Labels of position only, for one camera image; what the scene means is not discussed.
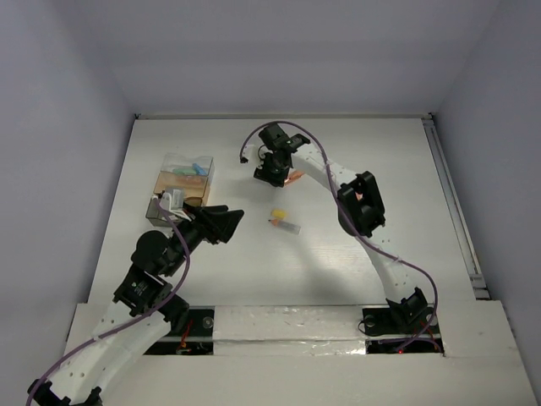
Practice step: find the yellow eraser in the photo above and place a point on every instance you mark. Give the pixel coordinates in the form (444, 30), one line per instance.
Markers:
(278, 214)

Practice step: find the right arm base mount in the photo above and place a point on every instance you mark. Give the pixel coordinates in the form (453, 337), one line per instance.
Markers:
(384, 336)

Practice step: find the dark grey plastic container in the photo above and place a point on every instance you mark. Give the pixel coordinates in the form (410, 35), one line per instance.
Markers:
(156, 216)

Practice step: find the clear plastic container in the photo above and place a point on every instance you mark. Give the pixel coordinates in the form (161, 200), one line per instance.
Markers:
(172, 160)

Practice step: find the green highlighter pen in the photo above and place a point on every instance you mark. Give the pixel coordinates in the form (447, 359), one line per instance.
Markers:
(185, 171)

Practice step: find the blue highlighter pen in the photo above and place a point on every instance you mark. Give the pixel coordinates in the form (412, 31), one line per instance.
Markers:
(201, 171)

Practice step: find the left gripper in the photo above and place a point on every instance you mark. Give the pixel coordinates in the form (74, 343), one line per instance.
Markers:
(207, 224)

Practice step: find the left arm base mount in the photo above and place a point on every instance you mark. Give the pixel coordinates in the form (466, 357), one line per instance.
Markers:
(196, 338)

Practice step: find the orange highlighter pen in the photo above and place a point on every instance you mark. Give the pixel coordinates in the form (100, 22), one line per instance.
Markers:
(293, 177)

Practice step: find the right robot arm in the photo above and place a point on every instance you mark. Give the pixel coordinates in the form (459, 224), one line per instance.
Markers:
(359, 205)

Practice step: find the orange plastic container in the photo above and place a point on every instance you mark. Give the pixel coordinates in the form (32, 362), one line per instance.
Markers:
(169, 180)

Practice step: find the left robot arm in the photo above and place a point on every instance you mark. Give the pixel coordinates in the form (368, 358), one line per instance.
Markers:
(144, 308)

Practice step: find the short pencil in tube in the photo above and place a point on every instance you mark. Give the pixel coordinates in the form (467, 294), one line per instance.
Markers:
(285, 226)

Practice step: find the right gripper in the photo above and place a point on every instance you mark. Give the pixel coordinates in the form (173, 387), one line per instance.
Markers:
(264, 173)

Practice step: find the silver foil strip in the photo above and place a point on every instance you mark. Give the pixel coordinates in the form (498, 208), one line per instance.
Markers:
(287, 331)

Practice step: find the pink highlighter pen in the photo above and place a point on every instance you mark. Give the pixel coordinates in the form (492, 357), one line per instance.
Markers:
(192, 181)

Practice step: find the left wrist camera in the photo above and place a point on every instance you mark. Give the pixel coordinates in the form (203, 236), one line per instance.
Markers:
(171, 199)

